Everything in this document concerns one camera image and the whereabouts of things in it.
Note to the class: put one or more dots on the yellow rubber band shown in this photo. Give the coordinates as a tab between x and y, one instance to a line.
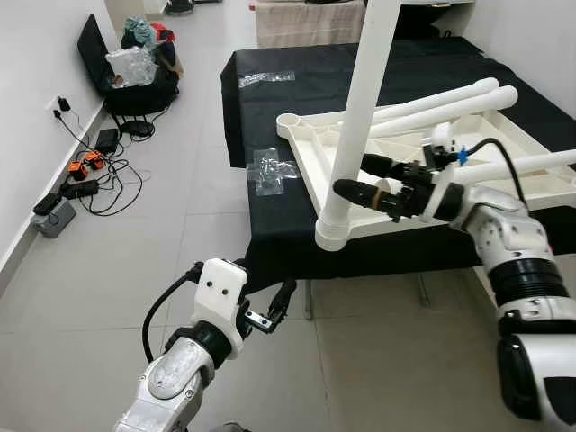
376	193

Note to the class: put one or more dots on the metal table leg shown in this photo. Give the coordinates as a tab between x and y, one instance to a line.
309	301

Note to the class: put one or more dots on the wide clear tape patch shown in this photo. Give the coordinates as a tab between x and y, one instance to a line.
273	171

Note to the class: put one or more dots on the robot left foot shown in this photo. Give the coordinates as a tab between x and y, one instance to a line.
231	427

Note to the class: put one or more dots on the black tablecloth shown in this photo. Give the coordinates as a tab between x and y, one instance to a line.
432	63

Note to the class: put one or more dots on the white plastic table top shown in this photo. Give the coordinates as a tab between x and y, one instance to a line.
540	193

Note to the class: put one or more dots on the long clear tape strip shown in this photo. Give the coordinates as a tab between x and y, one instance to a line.
266	79

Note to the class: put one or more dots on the large black bowl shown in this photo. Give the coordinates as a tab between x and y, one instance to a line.
432	18

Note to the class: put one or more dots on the beige woven bench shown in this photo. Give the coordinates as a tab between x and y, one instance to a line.
306	22

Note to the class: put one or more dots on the oval black power adapter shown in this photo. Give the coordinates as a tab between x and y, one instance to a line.
137	127

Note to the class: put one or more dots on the black power strip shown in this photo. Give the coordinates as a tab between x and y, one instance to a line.
80	188

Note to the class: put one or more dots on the orange black charger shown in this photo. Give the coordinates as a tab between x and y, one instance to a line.
94	159
78	168

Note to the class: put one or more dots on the square black power adapter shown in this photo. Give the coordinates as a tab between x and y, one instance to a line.
108	139

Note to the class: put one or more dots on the grey box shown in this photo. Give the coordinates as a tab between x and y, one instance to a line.
56	223

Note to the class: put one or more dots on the clear plastic bag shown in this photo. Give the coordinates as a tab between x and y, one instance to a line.
133	67

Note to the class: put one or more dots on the red cloth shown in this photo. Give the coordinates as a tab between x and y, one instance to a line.
162	32

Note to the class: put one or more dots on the black open bag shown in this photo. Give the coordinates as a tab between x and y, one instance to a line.
94	54

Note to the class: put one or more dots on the teal cloth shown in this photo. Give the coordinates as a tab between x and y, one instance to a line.
138	30

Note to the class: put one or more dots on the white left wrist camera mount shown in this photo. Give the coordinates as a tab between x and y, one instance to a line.
219	297

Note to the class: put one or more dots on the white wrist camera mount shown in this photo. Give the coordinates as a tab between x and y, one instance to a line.
444	144
219	297

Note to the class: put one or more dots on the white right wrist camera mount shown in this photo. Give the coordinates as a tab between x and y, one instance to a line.
444	144

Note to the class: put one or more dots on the white wall socket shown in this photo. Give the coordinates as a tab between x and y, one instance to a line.
56	103

